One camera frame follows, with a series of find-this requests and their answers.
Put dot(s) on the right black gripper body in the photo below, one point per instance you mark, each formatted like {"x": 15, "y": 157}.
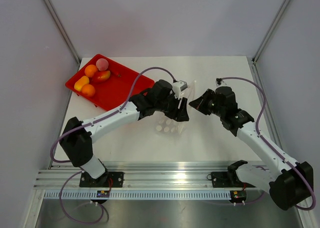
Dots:
{"x": 210, "y": 104}

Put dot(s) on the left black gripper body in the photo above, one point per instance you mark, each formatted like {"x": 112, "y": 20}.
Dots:
{"x": 169, "y": 106}

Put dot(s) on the clear dotted zip bag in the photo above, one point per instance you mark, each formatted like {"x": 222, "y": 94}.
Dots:
{"x": 165, "y": 126}

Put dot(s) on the red yellow mango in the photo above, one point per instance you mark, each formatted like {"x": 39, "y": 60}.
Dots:
{"x": 101, "y": 76}

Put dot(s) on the orange round fruit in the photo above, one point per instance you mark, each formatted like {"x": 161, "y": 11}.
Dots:
{"x": 88, "y": 90}

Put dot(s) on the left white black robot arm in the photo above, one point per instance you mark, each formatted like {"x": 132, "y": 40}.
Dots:
{"x": 79, "y": 136}

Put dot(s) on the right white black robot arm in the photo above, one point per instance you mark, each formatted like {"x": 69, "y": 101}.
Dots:
{"x": 287, "y": 181}

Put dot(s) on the red plastic tray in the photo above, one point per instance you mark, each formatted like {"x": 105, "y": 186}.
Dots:
{"x": 113, "y": 91}

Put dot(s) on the pink peach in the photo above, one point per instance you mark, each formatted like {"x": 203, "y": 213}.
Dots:
{"x": 102, "y": 64}

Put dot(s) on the orange persimmon fruit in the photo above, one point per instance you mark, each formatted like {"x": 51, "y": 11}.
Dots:
{"x": 90, "y": 70}

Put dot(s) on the yellow orange mango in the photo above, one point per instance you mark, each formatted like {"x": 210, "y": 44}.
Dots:
{"x": 81, "y": 82}

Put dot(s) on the right small circuit board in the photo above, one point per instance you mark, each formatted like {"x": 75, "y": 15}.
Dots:
{"x": 238, "y": 196}

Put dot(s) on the small circuit board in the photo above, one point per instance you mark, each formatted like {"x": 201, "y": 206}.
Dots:
{"x": 238, "y": 196}
{"x": 103, "y": 193}

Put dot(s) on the left small circuit board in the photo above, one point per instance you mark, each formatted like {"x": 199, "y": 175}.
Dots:
{"x": 103, "y": 193}

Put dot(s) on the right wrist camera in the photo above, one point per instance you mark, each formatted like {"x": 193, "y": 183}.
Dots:
{"x": 220, "y": 82}

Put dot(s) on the aluminium mounting rail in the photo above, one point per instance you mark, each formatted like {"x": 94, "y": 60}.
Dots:
{"x": 142, "y": 175}

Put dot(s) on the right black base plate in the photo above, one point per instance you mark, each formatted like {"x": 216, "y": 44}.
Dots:
{"x": 220, "y": 179}

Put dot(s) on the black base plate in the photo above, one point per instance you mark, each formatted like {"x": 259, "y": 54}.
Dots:
{"x": 111, "y": 179}
{"x": 220, "y": 179}

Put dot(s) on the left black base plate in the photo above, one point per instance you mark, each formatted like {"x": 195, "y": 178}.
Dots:
{"x": 111, "y": 179}

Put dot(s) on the right aluminium frame post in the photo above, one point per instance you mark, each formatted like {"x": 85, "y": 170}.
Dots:
{"x": 271, "y": 30}

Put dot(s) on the aluminium frame post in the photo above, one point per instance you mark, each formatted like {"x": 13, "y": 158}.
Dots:
{"x": 58, "y": 23}
{"x": 271, "y": 30}

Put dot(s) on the left aluminium frame post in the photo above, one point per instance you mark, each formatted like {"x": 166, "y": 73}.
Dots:
{"x": 58, "y": 23}

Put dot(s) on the white slotted cable duct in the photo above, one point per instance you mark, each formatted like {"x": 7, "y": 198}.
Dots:
{"x": 141, "y": 194}

